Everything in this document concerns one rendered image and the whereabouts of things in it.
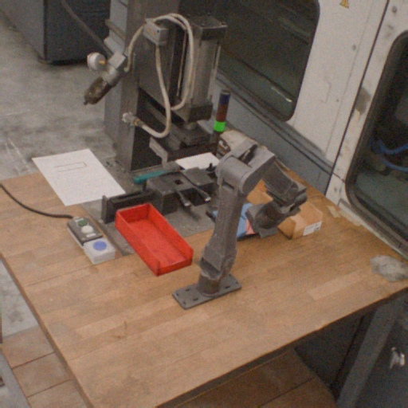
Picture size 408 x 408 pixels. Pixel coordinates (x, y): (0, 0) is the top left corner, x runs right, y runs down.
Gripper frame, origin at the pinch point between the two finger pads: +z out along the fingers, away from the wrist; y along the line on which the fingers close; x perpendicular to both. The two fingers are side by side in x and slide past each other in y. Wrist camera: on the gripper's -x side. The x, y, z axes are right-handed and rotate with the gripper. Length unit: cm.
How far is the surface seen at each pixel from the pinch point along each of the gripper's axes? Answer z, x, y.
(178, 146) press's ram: -5.6, 13.9, 30.6
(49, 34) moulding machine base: 216, -74, 248
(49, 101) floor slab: 216, -52, 189
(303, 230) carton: -1.7, -18.8, -5.5
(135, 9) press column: -18, 16, 72
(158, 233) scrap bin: 10.1, 24.0, 10.3
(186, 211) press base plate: 13.8, 9.1, 16.1
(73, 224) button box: 14, 47, 21
